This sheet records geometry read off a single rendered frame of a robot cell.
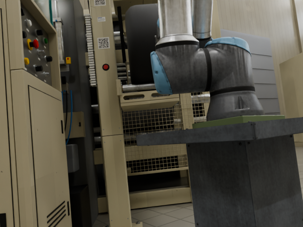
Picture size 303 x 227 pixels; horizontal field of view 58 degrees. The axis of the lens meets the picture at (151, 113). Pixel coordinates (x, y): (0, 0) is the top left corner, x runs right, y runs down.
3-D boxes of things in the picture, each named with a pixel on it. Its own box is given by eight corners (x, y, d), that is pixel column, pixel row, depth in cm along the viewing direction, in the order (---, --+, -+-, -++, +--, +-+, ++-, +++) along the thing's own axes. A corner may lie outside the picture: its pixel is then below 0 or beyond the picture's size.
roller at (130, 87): (120, 88, 166) (120, 83, 169) (121, 93, 169) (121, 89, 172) (177, 83, 168) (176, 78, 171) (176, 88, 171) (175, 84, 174)
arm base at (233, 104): (274, 116, 92) (270, 87, 93) (247, 115, 79) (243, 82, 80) (225, 122, 106) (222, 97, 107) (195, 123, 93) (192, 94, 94)
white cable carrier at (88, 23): (90, 85, 174) (84, 14, 178) (92, 87, 179) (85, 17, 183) (97, 84, 175) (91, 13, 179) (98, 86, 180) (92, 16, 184)
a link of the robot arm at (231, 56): (263, 84, 86) (255, 31, 88) (209, 88, 86) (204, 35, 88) (245, 93, 101) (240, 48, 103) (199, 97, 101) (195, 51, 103)
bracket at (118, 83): (117, 95, 162) (115, 79, 163) (121, 103, 202) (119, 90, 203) (122, 95, 163) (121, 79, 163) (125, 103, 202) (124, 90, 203)
